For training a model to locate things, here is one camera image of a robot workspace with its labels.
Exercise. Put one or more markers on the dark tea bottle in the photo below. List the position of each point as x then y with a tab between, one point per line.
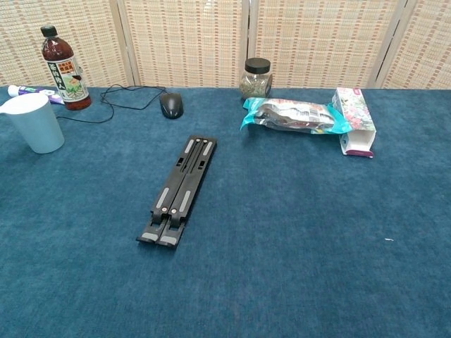
65	70

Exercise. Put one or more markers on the white purple toothpaste tube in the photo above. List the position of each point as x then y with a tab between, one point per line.
28	90

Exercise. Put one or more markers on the teal snack bag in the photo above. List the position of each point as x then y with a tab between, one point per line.
292	112

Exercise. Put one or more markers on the black folding stand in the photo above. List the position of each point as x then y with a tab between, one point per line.
183	186

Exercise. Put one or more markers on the bamboo folding screen panel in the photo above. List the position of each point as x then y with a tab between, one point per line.
53	45
317	42
186	42
430	45

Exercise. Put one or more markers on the glass jar black lid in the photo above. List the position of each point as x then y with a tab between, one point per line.
256	79

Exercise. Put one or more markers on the black computer mouse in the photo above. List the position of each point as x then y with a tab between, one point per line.
171	105

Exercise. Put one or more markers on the floral paper carton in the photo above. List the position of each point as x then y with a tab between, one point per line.
354	112

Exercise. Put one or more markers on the blue felt table cloth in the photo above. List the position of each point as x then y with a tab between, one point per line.
317	211

